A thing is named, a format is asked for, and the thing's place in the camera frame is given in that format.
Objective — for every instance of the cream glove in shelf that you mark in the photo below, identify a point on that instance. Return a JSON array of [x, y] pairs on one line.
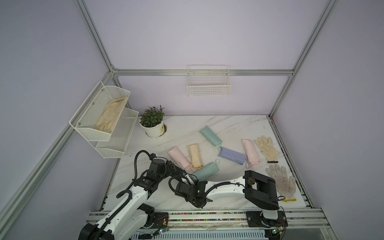
[[110, 115]]

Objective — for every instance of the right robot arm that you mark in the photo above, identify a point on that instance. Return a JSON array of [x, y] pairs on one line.
[[256, 188]]

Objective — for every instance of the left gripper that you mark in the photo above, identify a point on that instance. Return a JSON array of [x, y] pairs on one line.
[[168, 172]]

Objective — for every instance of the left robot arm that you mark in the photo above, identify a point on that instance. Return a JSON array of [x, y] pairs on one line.
[[132, 213]]

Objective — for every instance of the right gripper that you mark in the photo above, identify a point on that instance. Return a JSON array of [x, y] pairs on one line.
[[187, 199]]

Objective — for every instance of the pink umbrella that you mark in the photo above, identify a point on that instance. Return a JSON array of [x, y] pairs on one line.
[[251, 154], [179, 159]]

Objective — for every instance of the cream work glove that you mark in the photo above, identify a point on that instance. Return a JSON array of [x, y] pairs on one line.
[[267, 149]]

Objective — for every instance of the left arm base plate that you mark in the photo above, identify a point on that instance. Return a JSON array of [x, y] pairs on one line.
[[156, 220]]

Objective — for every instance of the green umbrella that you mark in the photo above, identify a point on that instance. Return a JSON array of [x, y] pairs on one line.
[[205, 172], [211, 137]]

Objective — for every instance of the green umbrella near front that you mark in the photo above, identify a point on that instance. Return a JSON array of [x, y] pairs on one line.
[[205, 172]]

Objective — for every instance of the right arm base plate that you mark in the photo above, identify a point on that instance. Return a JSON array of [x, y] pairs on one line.
[[257, 219]]

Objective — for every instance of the yellow umbrella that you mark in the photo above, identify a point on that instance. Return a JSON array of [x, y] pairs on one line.
[[195, 156]]

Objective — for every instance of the aluminium rail frame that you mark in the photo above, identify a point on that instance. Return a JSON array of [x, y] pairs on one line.
[[231, 225]]

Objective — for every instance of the green umbrella at back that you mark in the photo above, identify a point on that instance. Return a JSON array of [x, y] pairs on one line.
[[211, 137]]

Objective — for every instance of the potted green plant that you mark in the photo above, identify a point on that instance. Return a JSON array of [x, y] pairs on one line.
[[152, 120]]

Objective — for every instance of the white tiered mesh shelf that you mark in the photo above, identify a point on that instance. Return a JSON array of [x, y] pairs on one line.
[[109, 146]]

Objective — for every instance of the white speckled work glove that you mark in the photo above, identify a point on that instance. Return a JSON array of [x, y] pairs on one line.
[[285, 184]]

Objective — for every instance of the purple umbrella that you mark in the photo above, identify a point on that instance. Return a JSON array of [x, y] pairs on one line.
[[233, 156]]

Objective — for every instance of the white wire wall basket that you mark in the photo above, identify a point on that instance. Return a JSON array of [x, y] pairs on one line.
[[208, 81]]

